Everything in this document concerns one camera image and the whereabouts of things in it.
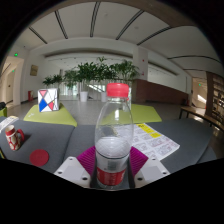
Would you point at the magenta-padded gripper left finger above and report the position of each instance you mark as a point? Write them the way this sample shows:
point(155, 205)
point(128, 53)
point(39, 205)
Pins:
point(75, 171)

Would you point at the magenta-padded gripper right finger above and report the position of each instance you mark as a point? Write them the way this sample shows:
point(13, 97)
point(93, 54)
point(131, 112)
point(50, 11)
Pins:
point(151, 170)

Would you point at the clear red-capped water bottle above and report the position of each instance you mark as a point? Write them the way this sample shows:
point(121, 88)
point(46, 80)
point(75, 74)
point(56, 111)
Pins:
point(113, 133)

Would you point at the flat round red coaster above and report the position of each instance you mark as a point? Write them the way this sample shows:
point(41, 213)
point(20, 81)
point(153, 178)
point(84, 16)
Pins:
point(39, 158)

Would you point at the lime green table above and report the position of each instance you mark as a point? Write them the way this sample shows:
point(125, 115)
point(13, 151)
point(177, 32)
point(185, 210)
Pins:
point(2, 112)
point(146, 114)
point(50, 117)

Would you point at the red and white mug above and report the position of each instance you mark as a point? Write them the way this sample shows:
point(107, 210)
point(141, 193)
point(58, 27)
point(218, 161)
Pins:
point(13, 138)

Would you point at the wooden bench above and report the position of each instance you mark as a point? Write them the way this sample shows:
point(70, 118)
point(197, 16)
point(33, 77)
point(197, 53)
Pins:
point(200, 115)

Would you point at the white cube with coloured triangles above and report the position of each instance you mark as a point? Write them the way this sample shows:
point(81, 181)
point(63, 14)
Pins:
point(48, 100)

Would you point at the red fire extinguisher box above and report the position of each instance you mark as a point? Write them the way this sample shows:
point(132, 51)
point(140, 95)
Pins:
point(30, 96)

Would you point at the wooden shelf unit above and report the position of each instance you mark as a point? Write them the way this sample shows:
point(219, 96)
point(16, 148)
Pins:
point(217, 96)

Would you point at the row of potted green plants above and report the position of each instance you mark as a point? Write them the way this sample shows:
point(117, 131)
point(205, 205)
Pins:
point(90, 71)

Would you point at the green exit sign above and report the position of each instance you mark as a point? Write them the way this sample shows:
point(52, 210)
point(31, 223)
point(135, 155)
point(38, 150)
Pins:
point(16, 54)

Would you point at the framed wall picture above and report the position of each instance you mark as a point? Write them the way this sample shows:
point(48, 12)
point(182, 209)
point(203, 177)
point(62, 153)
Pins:
point(34, 70)

